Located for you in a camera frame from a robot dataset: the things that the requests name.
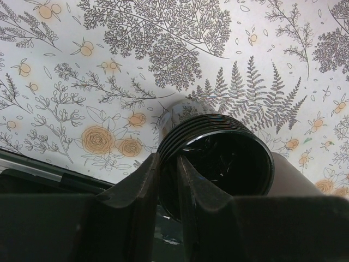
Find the floral table mat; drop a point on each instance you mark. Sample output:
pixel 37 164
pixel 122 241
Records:
pixel 84 83

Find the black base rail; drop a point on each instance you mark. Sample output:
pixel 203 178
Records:
pixel 20 174

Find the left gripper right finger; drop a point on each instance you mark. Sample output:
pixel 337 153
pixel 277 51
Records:
pixel 221 227

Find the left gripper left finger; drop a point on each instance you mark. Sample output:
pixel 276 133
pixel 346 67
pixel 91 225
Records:
pixel 115 225

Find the stack of black paper cups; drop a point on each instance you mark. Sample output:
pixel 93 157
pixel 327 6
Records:
pixel 225 152

